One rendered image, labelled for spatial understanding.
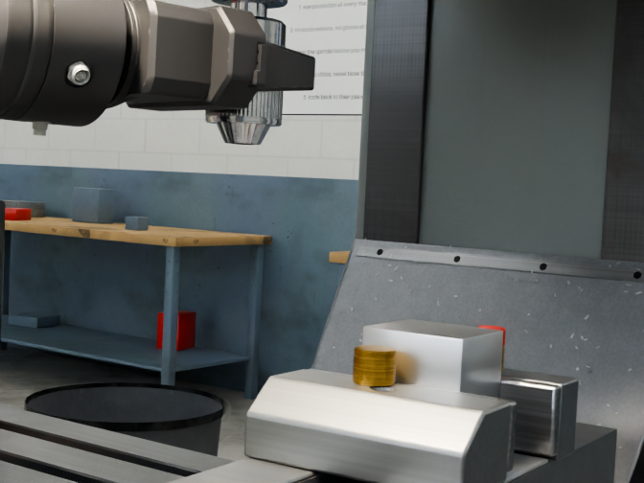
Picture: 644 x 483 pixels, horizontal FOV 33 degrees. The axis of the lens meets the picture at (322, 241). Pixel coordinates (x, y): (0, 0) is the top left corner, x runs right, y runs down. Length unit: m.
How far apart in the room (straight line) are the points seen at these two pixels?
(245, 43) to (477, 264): 0.44
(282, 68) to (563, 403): 0.25
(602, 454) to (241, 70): 0.32
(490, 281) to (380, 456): 0.47
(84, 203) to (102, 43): 5.95
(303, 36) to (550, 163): 5.01
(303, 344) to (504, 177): 4.93
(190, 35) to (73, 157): 6.50
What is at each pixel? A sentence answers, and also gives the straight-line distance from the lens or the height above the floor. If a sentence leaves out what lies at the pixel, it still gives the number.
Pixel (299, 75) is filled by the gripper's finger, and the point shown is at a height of 1.24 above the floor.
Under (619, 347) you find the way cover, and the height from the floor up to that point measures 1.05.
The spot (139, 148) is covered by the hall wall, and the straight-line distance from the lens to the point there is 6.69.
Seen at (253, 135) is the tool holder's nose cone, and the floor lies 1.20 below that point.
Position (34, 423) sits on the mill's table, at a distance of 0.97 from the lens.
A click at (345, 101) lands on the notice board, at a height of 1.60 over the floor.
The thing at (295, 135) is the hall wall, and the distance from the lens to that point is 5.93.
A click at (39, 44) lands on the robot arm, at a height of 1.23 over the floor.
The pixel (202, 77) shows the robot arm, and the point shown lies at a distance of 0.61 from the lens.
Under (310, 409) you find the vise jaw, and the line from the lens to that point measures 0.56.
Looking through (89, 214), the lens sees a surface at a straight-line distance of 6.50.
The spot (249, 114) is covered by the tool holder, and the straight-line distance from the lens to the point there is 0.66.
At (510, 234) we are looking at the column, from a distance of 1.00.
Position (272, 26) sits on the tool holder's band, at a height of 1.26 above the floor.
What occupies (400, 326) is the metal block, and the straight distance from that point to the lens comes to 0.61.
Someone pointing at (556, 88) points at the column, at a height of 1.26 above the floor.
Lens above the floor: 1.17
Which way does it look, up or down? 3 degrees down
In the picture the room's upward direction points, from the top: 3 degrees clockwise
